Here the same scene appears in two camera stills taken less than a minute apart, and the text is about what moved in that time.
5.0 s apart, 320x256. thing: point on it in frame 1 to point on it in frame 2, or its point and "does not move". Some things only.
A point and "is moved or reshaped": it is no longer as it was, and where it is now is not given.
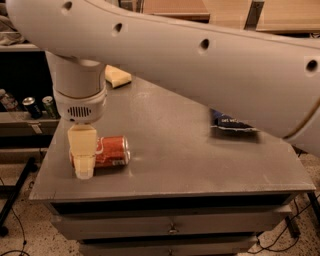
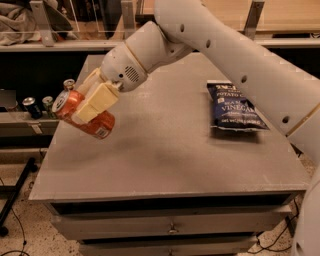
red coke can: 111,151 is moved or reshaped
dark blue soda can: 32,107 does not move
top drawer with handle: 124,224 does not move
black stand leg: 10,191 does not move
